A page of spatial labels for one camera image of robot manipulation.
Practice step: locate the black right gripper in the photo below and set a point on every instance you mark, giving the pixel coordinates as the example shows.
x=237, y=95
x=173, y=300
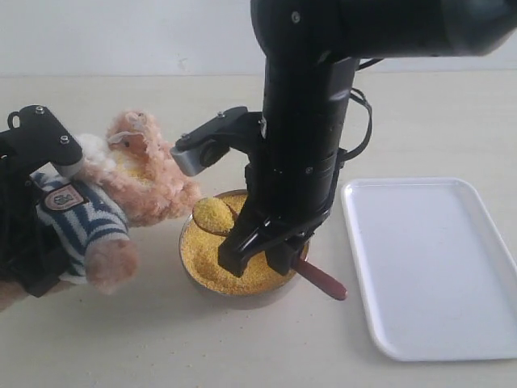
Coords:
x=292, y=174

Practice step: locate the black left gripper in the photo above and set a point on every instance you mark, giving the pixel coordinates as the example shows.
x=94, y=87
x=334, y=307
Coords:
x=31, y=252

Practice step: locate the pink teddy bear striped shirt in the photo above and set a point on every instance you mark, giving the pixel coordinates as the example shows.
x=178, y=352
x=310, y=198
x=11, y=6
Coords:
x=128, y=179

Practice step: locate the dark brown wooden spoon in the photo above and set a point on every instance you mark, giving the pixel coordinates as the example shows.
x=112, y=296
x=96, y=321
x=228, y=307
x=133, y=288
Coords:
x=215, y=216

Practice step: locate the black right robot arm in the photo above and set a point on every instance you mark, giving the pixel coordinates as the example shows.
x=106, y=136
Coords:
x=312, y=49

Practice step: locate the white rectangular plastic tray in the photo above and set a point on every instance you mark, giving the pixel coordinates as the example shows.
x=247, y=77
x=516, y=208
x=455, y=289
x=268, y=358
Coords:
x=436, y=278

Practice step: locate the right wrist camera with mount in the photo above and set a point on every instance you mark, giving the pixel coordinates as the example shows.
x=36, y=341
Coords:
x=210, y=141

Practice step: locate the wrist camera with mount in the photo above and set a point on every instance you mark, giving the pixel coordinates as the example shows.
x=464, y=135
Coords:
x=34, y=138
x=210, y=141

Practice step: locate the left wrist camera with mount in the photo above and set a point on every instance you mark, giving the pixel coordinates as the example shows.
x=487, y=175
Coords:
x=34, y=138

